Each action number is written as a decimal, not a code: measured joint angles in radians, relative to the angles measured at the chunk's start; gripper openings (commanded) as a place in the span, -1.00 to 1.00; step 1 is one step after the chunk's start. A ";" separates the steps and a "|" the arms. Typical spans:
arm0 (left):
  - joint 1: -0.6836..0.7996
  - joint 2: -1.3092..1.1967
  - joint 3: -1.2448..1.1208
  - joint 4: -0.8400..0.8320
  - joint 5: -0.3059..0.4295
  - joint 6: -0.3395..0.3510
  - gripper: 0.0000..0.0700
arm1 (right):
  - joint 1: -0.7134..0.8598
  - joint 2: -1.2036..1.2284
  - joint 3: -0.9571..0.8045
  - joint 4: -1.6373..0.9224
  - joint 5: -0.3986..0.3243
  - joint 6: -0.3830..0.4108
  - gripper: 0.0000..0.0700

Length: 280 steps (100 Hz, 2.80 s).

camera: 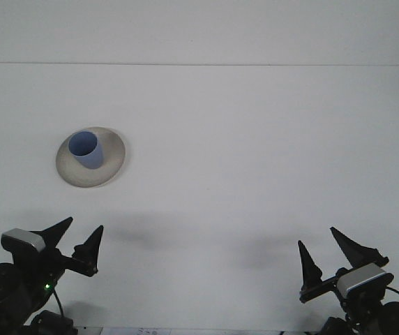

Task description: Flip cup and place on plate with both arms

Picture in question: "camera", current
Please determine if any pale blue cup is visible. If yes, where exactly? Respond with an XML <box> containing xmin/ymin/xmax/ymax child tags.
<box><xmin>68</xmin><ymin>131</ymin><xmax>103</xmax><ymax>170</ymax></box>

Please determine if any pale round plate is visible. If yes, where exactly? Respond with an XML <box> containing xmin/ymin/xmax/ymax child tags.
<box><xmin>55</xmin><ymin>126</ymin><xmax>131</xmax><ymax>190</ymax></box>

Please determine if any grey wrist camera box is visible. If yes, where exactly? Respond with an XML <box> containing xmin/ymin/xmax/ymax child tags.
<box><xmin>336</xmin><ymin>262</ymin><xmax>395</xmax><ymax>297</ymax></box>
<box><xmin>1</xmin><ymin>228</ymin><xmax>46</xmax><ymax>253</ymax></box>

